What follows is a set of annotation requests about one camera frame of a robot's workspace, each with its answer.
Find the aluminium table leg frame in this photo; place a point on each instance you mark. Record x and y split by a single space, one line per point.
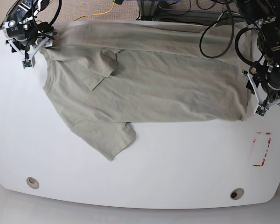
149 9

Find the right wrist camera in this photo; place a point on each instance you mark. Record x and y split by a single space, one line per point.
28 63

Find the right table grommet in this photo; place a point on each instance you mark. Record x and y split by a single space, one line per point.
236 194

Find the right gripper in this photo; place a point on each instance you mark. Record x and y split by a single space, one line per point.
28 51

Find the table grommet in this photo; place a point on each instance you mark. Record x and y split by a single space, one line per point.
236 194
32 183

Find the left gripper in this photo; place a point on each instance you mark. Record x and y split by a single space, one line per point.
263 96

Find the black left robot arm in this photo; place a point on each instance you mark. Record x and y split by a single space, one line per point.
263 16

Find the left table grommet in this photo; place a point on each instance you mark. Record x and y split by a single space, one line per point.
32 183

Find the red tape marking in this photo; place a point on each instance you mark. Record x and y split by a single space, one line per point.
260 147

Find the beige t-shirt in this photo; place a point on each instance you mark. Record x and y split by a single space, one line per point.
102 77

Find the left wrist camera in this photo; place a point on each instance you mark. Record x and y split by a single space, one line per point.
261 111

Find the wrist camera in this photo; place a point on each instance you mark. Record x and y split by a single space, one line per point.
261 111
28 63

